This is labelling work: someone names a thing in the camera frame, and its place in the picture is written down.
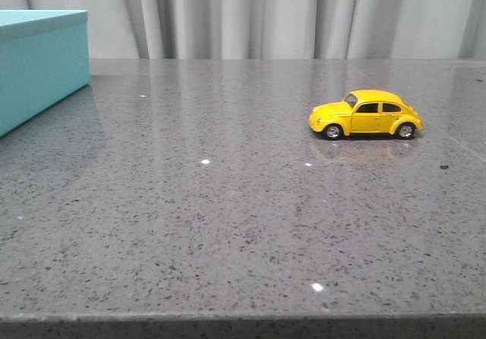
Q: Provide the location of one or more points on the light blue box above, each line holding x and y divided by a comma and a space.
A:
44, 58

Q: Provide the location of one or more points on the yellow toy beetle car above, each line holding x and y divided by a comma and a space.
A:
366, 112

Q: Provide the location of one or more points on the white curtain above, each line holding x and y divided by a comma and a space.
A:
278, 29

